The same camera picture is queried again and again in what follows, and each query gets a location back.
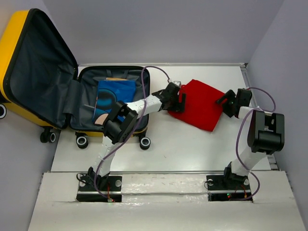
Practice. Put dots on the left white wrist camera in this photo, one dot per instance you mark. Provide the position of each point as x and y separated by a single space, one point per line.
178 83

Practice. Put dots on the yellow hard-shell suitcase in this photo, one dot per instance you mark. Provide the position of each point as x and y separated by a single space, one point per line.
40 79

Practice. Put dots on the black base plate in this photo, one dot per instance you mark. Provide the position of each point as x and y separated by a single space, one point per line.
221 190
109 191

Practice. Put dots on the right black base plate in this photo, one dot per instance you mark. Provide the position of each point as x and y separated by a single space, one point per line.
221 190

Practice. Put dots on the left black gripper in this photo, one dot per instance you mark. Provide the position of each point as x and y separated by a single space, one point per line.
179 107

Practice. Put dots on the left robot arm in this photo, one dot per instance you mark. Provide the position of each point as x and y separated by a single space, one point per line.
120 124

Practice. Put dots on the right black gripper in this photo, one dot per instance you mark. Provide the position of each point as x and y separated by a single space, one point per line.
229 95

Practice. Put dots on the red cloth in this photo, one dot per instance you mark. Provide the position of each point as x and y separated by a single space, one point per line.
201 109

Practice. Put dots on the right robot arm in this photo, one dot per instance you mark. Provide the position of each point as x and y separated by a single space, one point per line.
266 133

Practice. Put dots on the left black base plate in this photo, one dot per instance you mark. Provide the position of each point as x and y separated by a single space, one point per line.
109 191

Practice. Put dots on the blue cartoon print cloth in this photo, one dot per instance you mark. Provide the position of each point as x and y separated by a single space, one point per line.
109 92

